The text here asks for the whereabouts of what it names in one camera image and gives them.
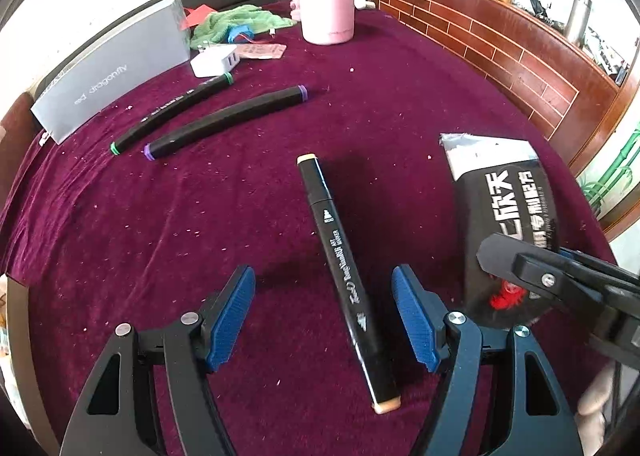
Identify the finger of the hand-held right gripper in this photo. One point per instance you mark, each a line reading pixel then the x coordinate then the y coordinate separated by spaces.
pixel 530 271
pixel 615 272

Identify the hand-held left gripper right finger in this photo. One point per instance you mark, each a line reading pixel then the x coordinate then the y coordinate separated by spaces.
pixel 415 321

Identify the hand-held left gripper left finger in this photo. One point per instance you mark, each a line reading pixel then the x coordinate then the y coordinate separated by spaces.
pixel 230 321

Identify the black snack packet red crab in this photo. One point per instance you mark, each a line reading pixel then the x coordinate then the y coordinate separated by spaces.
pixel 500 206

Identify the black marker cream caps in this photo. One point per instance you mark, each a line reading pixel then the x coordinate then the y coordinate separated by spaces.
pixel 345 281

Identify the brown cardboard box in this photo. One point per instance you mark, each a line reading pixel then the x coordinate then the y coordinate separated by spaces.
pixel 22 351

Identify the person's right hand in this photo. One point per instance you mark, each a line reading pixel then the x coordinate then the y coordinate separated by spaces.
pixel 597 406

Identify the maroon velvet tablecloth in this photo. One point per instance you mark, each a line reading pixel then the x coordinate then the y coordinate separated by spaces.
pixel 150 236

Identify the black marker purple caps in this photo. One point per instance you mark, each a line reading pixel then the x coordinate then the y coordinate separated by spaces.
pixel 225 115

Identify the black marker green caps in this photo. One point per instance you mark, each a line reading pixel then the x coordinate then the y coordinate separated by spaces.
pixel 170 110

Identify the steel thermos flask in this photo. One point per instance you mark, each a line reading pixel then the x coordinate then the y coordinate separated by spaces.
pixel 577 20

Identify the white charger adapter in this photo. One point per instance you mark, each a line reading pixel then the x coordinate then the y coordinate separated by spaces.
pixel 212 63

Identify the pink flat packet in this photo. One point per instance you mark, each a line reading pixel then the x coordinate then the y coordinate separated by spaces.
pixel 260 51

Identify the grey cardboard box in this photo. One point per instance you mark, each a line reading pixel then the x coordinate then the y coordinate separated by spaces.
pixel 110 70

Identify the brown chair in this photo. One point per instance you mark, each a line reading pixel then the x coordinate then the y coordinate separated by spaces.
pixel 12 135

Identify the small blue object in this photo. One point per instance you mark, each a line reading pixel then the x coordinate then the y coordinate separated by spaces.
pixel 240 33

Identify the green cloth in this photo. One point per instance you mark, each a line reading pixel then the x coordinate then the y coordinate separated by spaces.
pixel 235 18

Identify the red paper piece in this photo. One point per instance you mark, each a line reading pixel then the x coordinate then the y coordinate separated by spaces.
pixel 192 15

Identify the pink cloth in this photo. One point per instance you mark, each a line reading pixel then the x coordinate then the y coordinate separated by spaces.
pixel 296 5

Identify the bamboo wall sticker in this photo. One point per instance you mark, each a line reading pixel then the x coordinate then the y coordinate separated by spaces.
pixel 615 165

